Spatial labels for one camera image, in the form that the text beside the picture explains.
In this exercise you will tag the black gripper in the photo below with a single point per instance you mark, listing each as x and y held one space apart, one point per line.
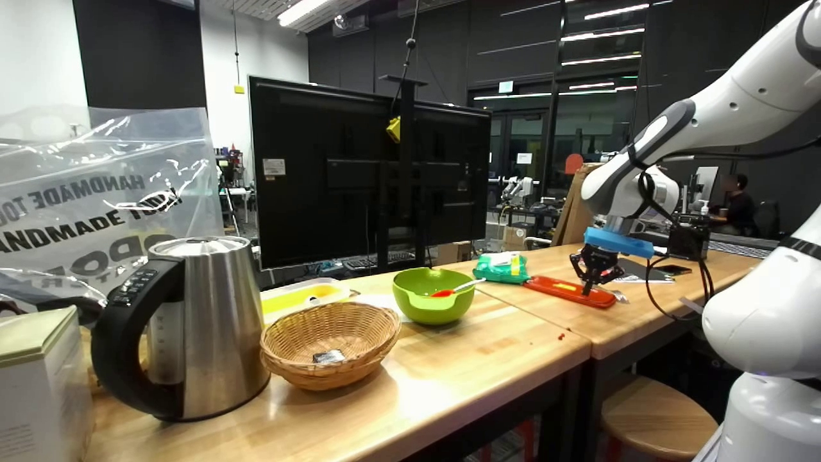
594 265

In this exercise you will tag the red rectangular plastic lid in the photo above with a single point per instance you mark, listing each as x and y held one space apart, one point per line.
574 291

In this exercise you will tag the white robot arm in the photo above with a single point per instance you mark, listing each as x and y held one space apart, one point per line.
770 85

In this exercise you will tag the white box green lid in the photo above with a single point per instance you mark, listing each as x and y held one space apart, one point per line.
44 399

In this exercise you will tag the green snack bag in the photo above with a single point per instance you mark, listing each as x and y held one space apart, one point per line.
502 268

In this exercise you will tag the wooden round stool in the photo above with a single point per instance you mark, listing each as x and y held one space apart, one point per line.
656 418

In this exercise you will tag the green plastic bowl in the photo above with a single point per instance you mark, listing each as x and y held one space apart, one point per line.
431 296

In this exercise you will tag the seated person in black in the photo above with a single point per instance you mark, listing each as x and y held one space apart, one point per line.
738 208

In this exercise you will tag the large black monitor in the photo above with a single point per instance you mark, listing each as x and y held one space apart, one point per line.
351 172

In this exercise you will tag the woven wicker basket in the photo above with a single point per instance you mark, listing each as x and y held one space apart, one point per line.
333 344

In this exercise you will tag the yellow flat container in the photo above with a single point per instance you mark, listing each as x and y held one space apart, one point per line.
298 296

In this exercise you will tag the stainless steel electric kettle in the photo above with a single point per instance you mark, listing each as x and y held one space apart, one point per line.
181 337

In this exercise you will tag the clear printed plastic bag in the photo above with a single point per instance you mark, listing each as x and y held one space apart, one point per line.
89 191

